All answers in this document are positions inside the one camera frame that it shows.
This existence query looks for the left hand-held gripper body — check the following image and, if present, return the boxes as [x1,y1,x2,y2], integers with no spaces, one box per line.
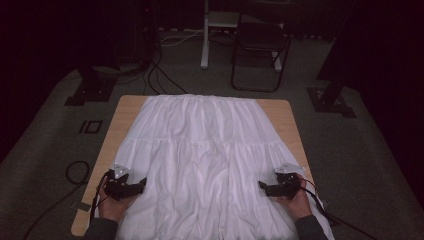
[103,163,134,202]

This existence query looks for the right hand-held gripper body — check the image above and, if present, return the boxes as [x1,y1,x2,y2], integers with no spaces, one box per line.
[274,162,306,201]

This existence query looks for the white skirt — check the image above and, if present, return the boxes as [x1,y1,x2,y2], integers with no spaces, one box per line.
[114,93,336,240]

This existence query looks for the person's left hand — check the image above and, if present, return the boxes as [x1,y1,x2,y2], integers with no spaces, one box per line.
[97,176,138,223]

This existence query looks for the person's right hand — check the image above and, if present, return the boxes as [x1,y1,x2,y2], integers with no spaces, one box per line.
[274,174,313,220]

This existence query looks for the grey tape piece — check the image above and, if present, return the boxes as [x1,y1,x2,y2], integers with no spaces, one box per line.
[76,200,93,213]

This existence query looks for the black stand base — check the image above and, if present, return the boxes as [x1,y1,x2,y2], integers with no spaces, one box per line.
[64,65,118,107]
[306,76,357,119]

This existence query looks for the black folding chair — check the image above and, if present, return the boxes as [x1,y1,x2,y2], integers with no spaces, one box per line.
[230,13,292,94]

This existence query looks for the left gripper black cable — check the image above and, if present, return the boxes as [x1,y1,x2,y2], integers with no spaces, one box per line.
[89,171,112,223]

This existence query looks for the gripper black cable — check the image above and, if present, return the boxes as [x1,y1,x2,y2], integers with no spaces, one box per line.
[89,171,112,223]
[298,178,380,240]

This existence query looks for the looped black floor cable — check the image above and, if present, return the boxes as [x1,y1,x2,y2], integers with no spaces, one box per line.
[22,160,92,240]

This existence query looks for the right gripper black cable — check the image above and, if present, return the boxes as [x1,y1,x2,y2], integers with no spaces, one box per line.
[298,178,380,240]

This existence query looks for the black floor cables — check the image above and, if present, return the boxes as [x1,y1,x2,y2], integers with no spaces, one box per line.
[142,46,189,97]

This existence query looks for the white floor cable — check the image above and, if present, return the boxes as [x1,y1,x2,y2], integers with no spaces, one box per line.
[159,29,205,47]

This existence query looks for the white desk frame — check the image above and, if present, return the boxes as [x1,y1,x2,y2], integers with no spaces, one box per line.
[199,0,284,73]

